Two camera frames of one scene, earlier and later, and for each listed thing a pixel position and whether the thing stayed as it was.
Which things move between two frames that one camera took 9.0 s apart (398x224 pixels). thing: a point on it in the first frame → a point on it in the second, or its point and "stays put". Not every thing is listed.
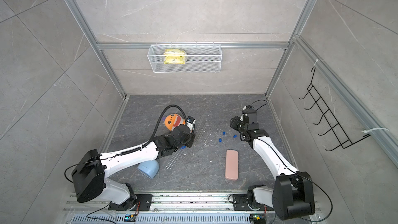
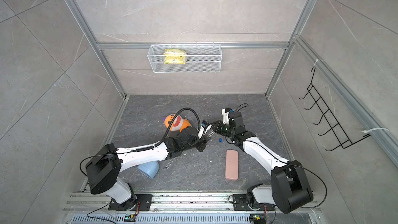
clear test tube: [173, 159] stays put
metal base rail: [212, 208] stays put
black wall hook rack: [344, 141] stays put
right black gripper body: [238, 125] → [223, 129]
